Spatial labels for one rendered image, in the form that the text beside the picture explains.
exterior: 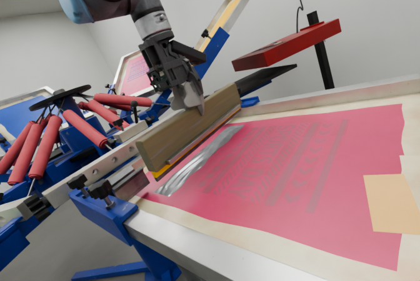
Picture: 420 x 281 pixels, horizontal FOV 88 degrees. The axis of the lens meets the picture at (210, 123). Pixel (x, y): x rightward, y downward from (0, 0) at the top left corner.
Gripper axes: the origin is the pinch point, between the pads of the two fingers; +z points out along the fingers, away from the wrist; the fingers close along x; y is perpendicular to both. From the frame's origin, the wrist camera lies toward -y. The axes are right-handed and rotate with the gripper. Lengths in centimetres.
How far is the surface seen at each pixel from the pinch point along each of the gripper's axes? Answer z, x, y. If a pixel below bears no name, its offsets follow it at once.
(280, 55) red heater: 5, -15, -94
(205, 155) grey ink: 13.0, -2.7, 1.7
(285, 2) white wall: -29, -41, -200
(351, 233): 13.7, 35.0, 16.9
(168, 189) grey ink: 13.2, -2.8, 16.4
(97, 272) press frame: 104, -147, 29
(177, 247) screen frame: 10.3, 16.4, 28.6
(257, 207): 13.7, 21.5, 15.8
